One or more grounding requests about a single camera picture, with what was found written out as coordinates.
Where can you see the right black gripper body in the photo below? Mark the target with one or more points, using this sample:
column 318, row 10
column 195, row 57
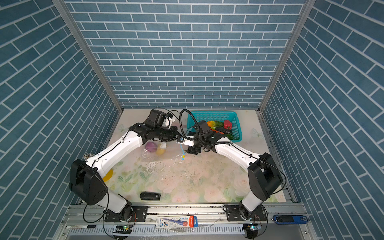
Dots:
column 199, row 141

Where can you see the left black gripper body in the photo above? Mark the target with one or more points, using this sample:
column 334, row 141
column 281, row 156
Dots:
column 167, row 134

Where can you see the purple toy onion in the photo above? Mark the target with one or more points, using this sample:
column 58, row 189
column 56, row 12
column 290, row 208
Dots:
column 151, row 147

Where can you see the yellow toy potato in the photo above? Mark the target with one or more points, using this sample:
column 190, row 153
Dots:
column 160, row 151

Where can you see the teal plastic basket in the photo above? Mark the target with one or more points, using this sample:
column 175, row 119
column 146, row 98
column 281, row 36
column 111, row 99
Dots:
column 197, row 121

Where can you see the clear zip top bag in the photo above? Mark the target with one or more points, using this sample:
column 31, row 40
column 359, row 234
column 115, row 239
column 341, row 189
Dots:
column 141, row 164

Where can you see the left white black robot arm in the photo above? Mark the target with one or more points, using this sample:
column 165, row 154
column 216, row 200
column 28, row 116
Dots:
column 86, row 177

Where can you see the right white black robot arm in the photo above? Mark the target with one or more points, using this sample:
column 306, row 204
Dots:
column 263, row 174

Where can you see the orange toy carrot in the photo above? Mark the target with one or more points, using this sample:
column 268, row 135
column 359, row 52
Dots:
column 219, row 131

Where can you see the black toy eggplant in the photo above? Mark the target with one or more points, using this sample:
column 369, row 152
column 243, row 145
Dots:
column 228, row 132

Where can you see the red toy pepper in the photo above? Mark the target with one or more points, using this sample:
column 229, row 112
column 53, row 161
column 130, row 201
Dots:
column 227, row 124

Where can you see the yellow pen cup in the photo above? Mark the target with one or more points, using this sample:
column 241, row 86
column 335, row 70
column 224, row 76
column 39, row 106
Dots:
column 108, row 176

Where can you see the black rectangular device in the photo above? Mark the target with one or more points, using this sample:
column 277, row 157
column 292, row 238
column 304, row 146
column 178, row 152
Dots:
column 150, row 196

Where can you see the toothbrush blister package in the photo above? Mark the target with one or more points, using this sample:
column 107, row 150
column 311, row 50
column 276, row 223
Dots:
column 168, row 222

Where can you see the blue black tool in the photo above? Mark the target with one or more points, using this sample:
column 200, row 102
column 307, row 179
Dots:
column 290, row 219

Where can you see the black marker pen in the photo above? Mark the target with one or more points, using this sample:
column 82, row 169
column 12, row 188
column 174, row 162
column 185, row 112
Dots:
column 81, row 227

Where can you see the aluminium mounting rail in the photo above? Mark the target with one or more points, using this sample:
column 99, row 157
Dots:
column 215, row 220

